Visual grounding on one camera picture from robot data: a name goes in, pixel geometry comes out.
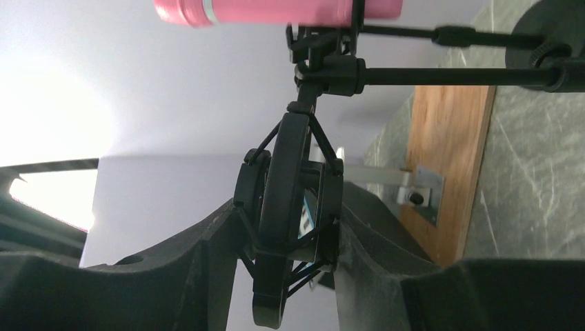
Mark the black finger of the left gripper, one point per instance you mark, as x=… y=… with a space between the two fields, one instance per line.
x=182 y=283

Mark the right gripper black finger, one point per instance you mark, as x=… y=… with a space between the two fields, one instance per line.
x=384 y=281

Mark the black tripod shock-mount stand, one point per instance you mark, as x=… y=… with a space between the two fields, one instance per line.
x=297 y=189

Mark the pink microphone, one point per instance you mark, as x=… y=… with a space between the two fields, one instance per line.
x=196 y=13

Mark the wooden board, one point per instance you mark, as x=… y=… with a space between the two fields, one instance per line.
x=449 y=125

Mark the silver white bracket stand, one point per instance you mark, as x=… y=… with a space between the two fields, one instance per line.
x=421 y=188

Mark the round-base stand with shock mount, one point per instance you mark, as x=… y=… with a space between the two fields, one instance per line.
x=544 y=52

